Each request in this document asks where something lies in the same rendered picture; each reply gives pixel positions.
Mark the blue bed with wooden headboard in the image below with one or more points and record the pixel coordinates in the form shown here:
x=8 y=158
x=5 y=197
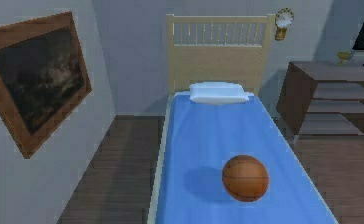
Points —
x=203 y=140

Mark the white pillow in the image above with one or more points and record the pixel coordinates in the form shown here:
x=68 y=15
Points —
x=218 y=93

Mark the orange basketball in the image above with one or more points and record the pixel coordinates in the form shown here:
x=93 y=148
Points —
x=245 y=178

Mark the gold alarm clock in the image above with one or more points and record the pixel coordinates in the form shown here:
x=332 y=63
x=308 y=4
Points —
x=283 y=20

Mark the dark brown shelf unit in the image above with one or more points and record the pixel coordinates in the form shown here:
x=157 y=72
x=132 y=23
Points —
x=323 y=100

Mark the gold trophy cup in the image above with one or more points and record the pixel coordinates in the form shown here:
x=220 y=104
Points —
x=343 y=56

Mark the dark painting in wooden frame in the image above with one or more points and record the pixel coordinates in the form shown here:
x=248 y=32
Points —
x=36 y=80

